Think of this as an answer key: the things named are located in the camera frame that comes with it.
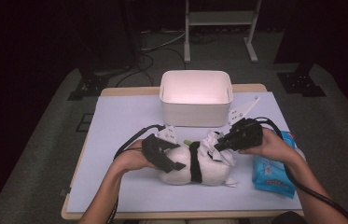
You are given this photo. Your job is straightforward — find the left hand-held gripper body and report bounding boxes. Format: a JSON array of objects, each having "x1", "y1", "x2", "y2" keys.
[{"x1": 142, "y1": 124, "x2": 179, "y2": 171}]

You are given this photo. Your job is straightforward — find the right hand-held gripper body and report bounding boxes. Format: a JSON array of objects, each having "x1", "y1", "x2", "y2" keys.
[{"x1": 228, "y1": 96, "x2": 264, "y2": 152}]

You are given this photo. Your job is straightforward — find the panda plush toy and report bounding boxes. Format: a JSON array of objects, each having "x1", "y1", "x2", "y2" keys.
[{"x1": 157, "y1": 139, "x2": 236, "y2": 187}]

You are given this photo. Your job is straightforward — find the white plastic storage bin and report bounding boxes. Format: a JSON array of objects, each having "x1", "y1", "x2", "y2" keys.
[{"x1": 159, "y1": 69, "x2": 234, "y2": 128}]

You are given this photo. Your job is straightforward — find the blue wet wipes packet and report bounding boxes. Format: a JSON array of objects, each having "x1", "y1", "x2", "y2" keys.
[{"x1": 251, "y1": 130, "x2": 297, "y2": 199}]

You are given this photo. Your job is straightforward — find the person's left hand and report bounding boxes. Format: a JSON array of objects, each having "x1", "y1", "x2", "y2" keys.
[{"x1": 110, "y1": 139, "x2": 158, "y2": 175}]

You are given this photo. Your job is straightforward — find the person's right hand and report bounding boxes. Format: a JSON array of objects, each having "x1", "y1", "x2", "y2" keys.
[{"x1": 237, "y1": 128, "x2": 298, "y2": 165}]

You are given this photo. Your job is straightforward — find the pale lavender table mat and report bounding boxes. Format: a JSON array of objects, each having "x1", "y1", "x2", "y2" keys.
[{"x1": 67, "y1": 91, "x2": 303, "y2": 214}]

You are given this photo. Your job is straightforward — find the wooden table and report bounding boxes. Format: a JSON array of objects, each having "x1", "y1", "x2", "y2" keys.
[{"x1": 61, "y1": 83, "x2": 305, "y2": 220}]

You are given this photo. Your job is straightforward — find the black stand base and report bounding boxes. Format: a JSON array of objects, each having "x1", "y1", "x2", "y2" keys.
[
  {"x1": 67, "y1": 62, "x2": 110, "y2": 101},
  {"x1": 276, "y1": 59, "x2": 327, "y2": 98}
]

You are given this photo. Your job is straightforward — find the dark round object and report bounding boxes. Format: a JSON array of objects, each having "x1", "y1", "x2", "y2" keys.
[{"x1": 271, "y1": 211, "x2": 308, "y2": 224}]

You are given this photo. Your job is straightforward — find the white metal stand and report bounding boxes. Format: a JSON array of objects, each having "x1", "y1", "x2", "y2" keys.
[{"x1": 183, "y1": 0, "x2": 263, "y2": 64}]

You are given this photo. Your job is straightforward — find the left hand-held gripper cable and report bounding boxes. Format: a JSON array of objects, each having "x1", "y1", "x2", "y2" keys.
[{"x1": 107, "y1": 124, "x2": 166, "y2": 224}]

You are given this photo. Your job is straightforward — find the hand-held gripper cable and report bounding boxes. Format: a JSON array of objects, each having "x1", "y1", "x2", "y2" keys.
[
  {"x1": 254, "y1": 116, "x2": 348, "y2": 224},
  {"x1": 107, "y1": 124, "x2": 166, "y2": 224}
]

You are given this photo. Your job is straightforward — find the black floor socket frame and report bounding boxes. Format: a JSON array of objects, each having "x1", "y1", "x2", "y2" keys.
[{"x1": 76, "y1": 113, "x2": 95, "y2": 133}]

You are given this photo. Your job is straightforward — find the black floor cable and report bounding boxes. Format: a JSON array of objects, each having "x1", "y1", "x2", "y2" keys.
[{"x1": 115, "y1": 52, "x2": 156, "y2": 88}]

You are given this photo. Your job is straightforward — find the right hand-held gripper cable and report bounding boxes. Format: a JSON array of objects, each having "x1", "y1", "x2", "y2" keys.
[{"x1": 254, "y1": 116, "x2": 348, "y2": 224}]

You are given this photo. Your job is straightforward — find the grey floor cables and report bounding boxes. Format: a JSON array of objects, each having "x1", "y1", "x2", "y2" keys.
[{"x1": 140, "y1": 29, "x2": 188, "y2": 52}]

